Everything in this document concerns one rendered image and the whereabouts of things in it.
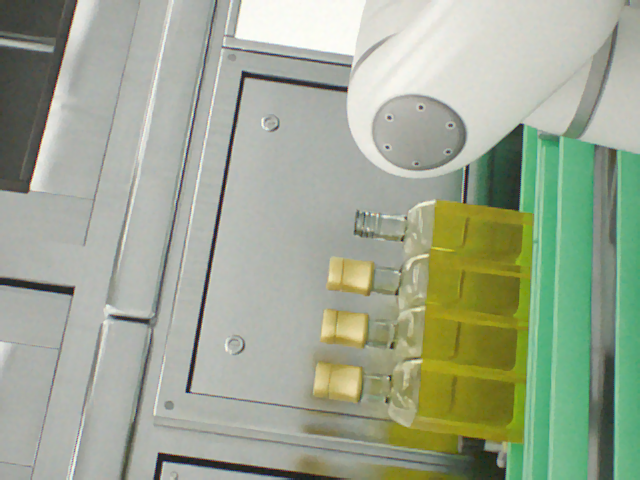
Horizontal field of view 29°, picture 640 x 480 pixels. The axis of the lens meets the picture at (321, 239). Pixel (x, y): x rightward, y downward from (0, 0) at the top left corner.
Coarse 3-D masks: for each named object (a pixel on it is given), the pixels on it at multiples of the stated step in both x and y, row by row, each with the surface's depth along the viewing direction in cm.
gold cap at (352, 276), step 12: (336, 264) 123; (348, 264) 123; (360, 264) 124; (372, 264) 124; (336, 276) 123; (348, 276) 123; (360, 276) 123; (372, 276) 123; (336, 288) 124; (348, 288) 124; (360, 288) 123
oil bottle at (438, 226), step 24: (408, 216) 126; (432, 216) 125; (456, 216) 125; (480, 216) 125; (504, 216) 126; (528, 216) 126; (408, 240) 125; (432, 240) 124; (456, 240) 124; (480, 240) 124; (504, 240) 124; (528, 240) 125; (528, 264) 125
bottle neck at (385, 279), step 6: (378, 270) 124; (384, 270) 124; (390, 270) 124; (396, 270) 124; (378, 276) 123; (384, 276) 124; (390, 276) 124; (396, 276) 124; (378, 282) 123; (384, 282) 123; (390, 282) 123; (396, 282) 123; (372, 288) 124; (378, 288) 124; (384, 288) 124; (390, 288) 124; (384, 294) 124; (390, 294) 124
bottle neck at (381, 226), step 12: (360, 216) 126; (372, 216) 126; (384, 216) 126; (396, 216) 126; (360, 228) 126; (372, 228) 126; (384, 228) 126; (396, 228) 126; (384, 240) 127; (396, 240) 126
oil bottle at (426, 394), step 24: (408, 360) 118; (432, 360) 118; (408, 384) 117; (432, 384) 117; (456, 384) 117; (480, 384) 117; (504, 384) 118; (408, 408) 116; (432, 408) 116; (456, 408) 116; (480, 408) 116; (504, 408) 116; (456, 432) 119; (480, 432) 119; (504, 432) 118
